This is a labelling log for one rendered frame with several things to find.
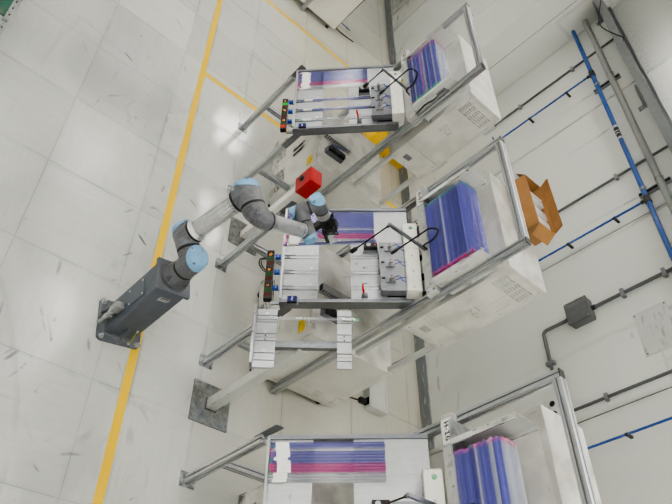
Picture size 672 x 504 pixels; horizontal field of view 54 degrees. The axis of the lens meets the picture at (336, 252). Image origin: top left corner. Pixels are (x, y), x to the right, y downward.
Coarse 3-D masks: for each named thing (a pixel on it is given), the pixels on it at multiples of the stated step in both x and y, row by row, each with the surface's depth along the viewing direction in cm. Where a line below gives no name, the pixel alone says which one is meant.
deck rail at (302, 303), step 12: (300, 300) 348; (312, 300) 348; (324, 300) 348; (336, 300) 348; (348, 300) 348; (360, 300) 348; (372, 300) 348; (384, 300) 348; (396, 300) 348; (408, 300) 348
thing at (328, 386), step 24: (336, 264) 419; (336, 288) 406; (288, 312) 399; (312, 312) 379; (360, 312) 411; (384, 312) 430; (288, 336) 386; (312, 336) 371; (336, 336) 383; (312, 360) 390; (336, 360) 390; (360, 360) 389; (384, 360) 404; (312, 384) 411; (336, 384) 411; (360, 384) 410
